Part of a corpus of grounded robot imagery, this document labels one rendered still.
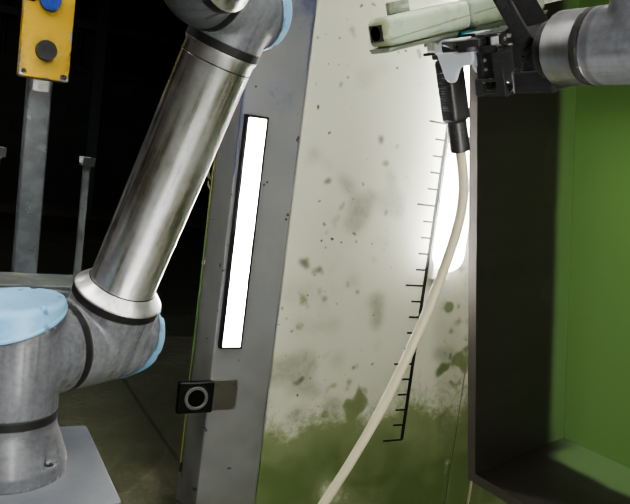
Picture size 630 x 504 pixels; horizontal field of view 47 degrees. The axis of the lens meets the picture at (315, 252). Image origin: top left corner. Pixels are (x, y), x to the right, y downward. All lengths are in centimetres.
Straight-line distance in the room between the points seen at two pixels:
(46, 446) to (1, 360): 16
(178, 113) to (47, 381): 44
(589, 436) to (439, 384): 56
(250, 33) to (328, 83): 96
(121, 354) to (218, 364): 79
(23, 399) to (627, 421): 139
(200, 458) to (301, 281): 56
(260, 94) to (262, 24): 86
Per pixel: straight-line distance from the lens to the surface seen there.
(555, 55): 91
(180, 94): 111
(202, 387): 200
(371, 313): 218
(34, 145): 202
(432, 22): 104
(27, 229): 203
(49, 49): 195
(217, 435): 209
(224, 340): 197
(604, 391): 197
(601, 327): 192
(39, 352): 114
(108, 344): 123
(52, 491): 119
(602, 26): 88
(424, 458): 248
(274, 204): 198
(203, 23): 104
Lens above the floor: 116
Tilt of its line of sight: 7 degrees down
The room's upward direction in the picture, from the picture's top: 7 degrees clockwise
